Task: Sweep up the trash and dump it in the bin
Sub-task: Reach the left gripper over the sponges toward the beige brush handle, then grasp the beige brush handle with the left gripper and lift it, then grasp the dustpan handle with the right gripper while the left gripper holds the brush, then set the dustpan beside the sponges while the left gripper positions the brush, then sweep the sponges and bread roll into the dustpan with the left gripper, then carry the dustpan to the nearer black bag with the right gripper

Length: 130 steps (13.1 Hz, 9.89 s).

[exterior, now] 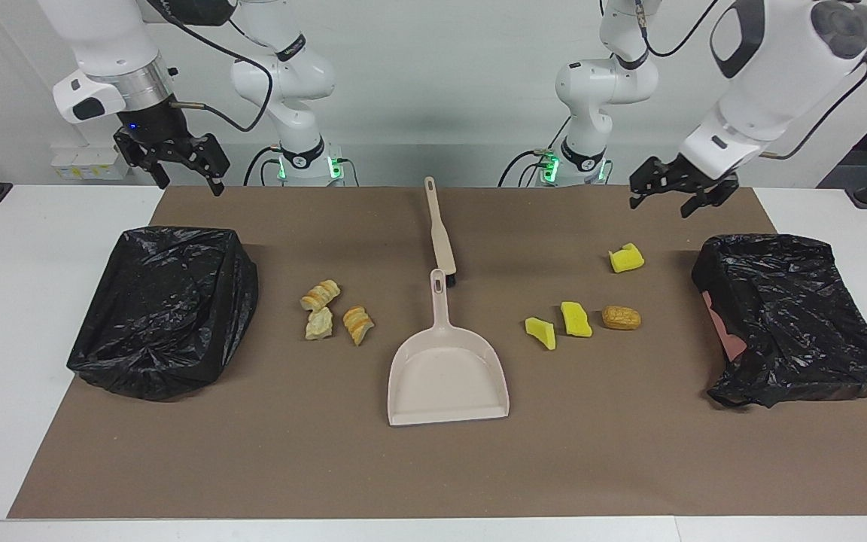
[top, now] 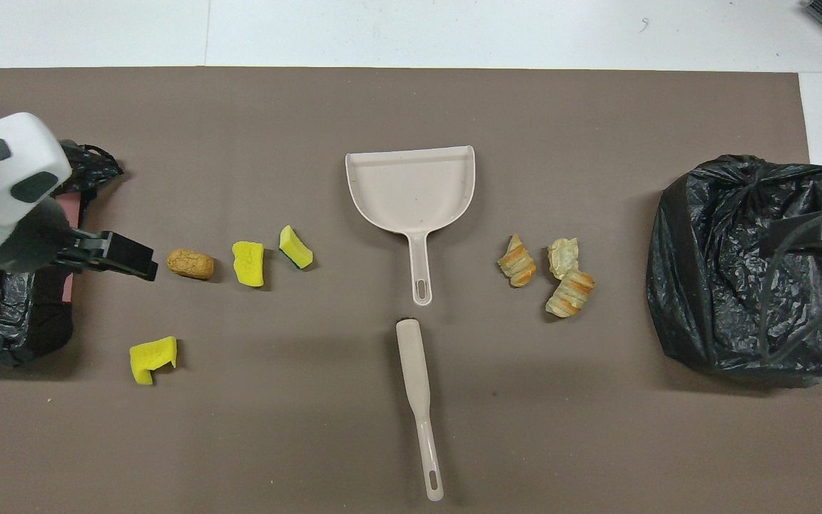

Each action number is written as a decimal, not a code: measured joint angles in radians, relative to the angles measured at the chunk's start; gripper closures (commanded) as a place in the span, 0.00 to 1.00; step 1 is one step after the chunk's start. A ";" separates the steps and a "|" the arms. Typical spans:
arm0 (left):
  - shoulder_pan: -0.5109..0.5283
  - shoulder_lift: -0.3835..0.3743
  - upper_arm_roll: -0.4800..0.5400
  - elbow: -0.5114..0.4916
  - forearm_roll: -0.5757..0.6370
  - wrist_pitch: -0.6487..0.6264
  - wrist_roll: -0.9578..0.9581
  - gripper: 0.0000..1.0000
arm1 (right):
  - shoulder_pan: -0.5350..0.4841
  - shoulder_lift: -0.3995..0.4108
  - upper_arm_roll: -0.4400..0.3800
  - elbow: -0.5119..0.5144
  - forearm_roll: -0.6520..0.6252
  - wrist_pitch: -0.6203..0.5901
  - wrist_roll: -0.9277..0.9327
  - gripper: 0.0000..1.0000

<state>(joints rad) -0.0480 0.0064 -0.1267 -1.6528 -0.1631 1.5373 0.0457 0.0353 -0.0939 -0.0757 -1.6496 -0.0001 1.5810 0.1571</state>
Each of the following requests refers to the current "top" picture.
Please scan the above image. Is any pale pastry piece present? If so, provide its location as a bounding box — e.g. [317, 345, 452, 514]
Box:
[547, 237, 581, 280]

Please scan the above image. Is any pink bin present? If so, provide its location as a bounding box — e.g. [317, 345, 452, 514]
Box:
[54, 193, 85, 306]

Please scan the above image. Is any long striped pastry piece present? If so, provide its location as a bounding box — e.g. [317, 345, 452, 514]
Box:
[544, 268, 596, 319]

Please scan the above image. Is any notched yellow sponge piece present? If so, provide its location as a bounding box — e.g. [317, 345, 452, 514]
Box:
[129, 336, 178, 386]

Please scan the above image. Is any golden striped pastry piece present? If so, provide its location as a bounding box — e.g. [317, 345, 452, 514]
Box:
[497, 233, 537, 288]

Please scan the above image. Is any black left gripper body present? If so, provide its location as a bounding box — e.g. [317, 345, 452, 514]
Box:
[8, 203, 113, 272]

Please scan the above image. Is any brown bread roll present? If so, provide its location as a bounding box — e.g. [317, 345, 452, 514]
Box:
[166, 248, 216, 281]

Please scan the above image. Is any beige handle hand brush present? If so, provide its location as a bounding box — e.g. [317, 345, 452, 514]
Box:
[395, 318, 445, 503]

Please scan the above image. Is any beige plastic dustpan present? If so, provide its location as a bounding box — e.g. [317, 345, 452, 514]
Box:
[345, 145, 477, 307]

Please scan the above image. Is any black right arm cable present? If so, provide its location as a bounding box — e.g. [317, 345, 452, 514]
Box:
[759, 207, 822, 359]

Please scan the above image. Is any yellow sponge green backing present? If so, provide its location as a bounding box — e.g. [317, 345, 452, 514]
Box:
[278, 225, 315, 271]

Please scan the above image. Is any brown table mat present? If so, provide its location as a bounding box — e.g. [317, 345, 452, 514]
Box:
[0, 66, 822, 514]

